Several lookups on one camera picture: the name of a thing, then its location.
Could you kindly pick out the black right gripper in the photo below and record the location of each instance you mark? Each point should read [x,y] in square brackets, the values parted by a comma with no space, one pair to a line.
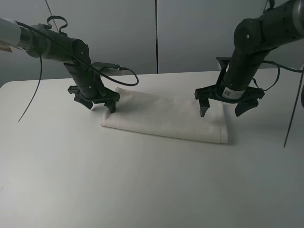
[246,99]

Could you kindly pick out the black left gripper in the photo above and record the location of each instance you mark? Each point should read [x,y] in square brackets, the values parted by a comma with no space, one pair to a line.
[92,95]

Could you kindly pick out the white towel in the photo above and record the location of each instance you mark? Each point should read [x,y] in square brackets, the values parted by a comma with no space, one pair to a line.
[174,117]

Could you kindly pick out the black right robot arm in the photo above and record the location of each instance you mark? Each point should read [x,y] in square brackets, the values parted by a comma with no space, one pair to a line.
[254,39]

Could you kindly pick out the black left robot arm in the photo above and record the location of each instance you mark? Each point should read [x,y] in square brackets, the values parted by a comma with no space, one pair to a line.
[39,41]

